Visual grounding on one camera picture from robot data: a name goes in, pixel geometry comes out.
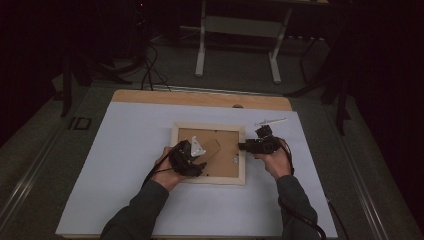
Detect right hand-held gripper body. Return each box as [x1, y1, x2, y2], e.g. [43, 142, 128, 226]
[246, 117, 288, 155]

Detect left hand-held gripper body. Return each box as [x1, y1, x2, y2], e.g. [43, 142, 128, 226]
[169, 135, 207, 176]

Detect wooden photo frame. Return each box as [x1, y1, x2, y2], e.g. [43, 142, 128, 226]
[170, 121, 247, 186]

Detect person's right hand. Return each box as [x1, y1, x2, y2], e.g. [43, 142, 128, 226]
[258, 148, 294, 181]

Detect person's left hand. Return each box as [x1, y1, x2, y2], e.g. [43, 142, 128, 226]
[151, 146, 188, 192]

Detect white table sheet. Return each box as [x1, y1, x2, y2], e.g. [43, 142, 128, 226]
[55, 101, 338, 238]

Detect black metal stand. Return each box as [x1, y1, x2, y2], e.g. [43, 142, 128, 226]
[59, 49, 134, 118]
[284, 31, 355, 136]

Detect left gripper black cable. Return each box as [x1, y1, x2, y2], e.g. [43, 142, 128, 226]
[142, 152, 175, 188]

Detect black floor cables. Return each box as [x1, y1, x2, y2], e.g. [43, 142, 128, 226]
[139, 41, 173, 92]

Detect metal floor rail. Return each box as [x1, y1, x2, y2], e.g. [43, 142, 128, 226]
[0, 124, 69, 231]
[322, 101, 393, 240]

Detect white desk frame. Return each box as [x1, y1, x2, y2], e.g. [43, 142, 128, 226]
[194, 0, 294, 84]

